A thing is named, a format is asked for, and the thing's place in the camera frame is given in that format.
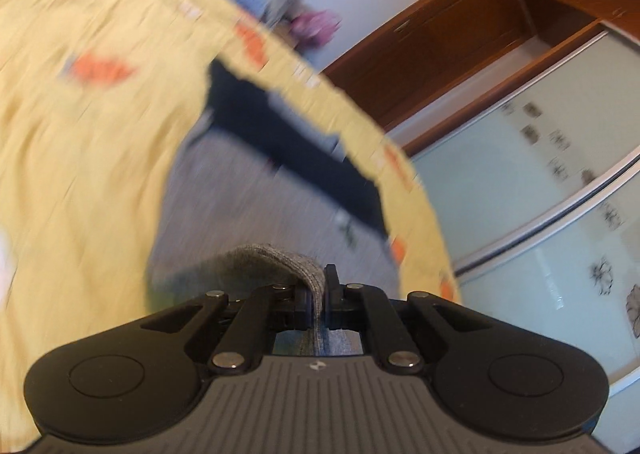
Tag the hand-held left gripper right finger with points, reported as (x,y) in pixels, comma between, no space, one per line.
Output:
(332,306)

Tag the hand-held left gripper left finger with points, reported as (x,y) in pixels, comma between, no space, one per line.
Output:
(302,309)

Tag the grey sweater with navy sleeves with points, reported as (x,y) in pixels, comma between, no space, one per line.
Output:
(240,194)

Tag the glass wardrobe sliding door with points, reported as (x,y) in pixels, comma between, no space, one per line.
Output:
(525,173)

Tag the yellow printed bedspread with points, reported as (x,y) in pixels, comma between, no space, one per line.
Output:
(90,143)

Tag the pink plastic bag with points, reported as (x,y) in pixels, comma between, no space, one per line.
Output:
(315,26)

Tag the brown wooden door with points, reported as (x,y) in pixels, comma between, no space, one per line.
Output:
(440,38)

